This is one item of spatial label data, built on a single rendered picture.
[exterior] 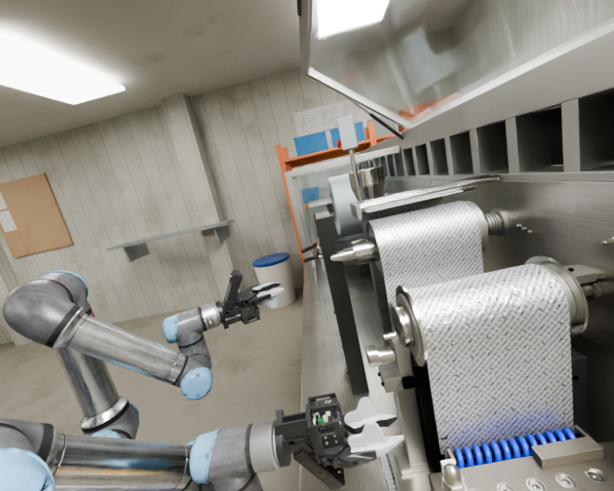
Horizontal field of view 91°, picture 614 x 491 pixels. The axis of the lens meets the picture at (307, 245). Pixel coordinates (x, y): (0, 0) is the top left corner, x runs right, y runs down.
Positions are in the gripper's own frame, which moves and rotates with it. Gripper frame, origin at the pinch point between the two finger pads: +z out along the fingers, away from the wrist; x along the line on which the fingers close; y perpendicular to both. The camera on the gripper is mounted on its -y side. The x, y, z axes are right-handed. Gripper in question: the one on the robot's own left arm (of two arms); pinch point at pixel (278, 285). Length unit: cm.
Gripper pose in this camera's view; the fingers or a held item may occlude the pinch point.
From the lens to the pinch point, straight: 98.6
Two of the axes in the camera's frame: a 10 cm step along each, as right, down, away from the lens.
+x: 4.0, 2.5, -8.8
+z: 9.0, -2.8, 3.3
